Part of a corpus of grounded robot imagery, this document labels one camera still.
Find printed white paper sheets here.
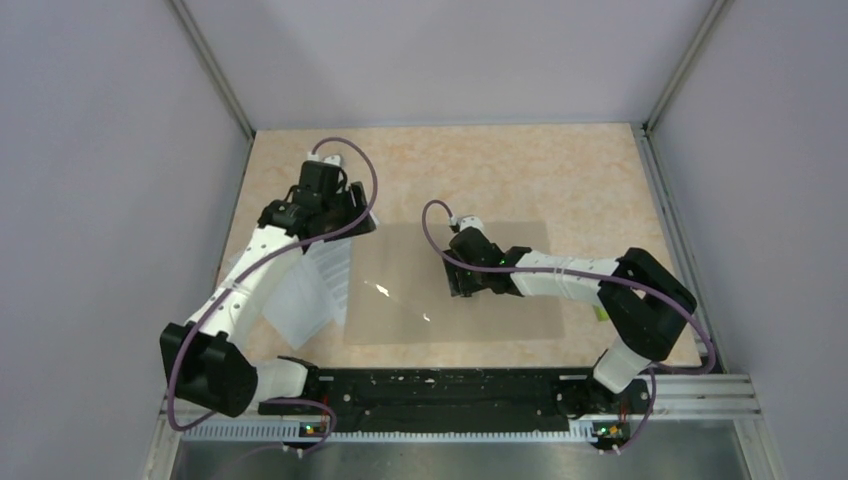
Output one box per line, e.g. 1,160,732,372
307,239,352,327

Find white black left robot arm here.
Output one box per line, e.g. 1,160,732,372
159,159,376,417

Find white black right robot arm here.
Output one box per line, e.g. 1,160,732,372
440,227,697,412

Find blank white paper sheets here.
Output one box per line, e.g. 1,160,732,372
262,254,337,350

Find green block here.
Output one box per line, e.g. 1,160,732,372
593,306,610,322

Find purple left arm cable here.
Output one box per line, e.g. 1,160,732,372
165,137,380,458

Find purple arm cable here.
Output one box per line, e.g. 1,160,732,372
421,199,719,455
165,137,380,458

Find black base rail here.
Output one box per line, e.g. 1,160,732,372
258,368,649,433

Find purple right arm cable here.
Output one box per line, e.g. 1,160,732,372
421,199,719,455

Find white slotted cable duct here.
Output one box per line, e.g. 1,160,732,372
182,419,596,443

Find aluminium frame rail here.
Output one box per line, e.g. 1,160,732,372
653,374,762,420

